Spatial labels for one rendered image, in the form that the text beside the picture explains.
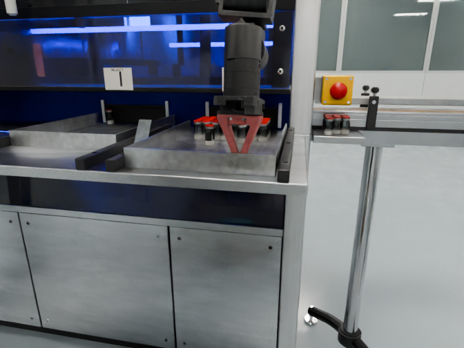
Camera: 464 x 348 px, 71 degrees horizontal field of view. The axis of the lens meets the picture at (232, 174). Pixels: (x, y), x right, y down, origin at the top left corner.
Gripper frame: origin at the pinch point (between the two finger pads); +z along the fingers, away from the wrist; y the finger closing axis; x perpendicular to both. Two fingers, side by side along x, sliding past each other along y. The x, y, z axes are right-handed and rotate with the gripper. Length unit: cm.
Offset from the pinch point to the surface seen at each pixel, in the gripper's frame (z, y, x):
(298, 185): 3.6, -3.1, -9.7
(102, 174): 3.9, -3.4, 22.6
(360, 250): 35, 57, -31
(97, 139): -1.0, 9.9, 32.2
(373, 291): 76, 110, -50
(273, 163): 0.8, -0.8, -5.7
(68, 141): -0.2, 9.9, 39.2
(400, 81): -70, 493, -150
